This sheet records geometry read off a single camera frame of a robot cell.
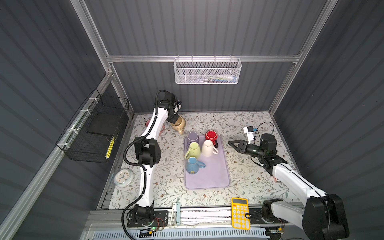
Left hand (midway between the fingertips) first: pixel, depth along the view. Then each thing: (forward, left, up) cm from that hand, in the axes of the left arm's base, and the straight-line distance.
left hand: (170, 117), depth 98 cm
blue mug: (-31, -13, -8) cm, 35 cm away
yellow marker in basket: (-27, +26, +10) cm, 39 cm away
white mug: (-21, -24, -8) cm, 33 cm away
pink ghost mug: (-26, 0, +19) cm, 32 cm away
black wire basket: (-23, +35, +12) cm, 44 cm away
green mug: (-22, -15, -6) cm, 27 cm away
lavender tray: (-34, -27, -17) cm, 46 cm away
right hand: (-26, -35, +4) cm, 44 cm away
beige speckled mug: (-8, -6, 0) cm, 10 cm away
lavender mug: (-5, -14, -16) cm, 22 cm away
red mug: (-11, -27, -6) cm, 30 cm away
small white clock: (-34, +27, -13) cm, 45 cm away
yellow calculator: (-53, -36, -14) cm, 66 cm away
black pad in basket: (-15, +32, +13) cm, 37 cm away
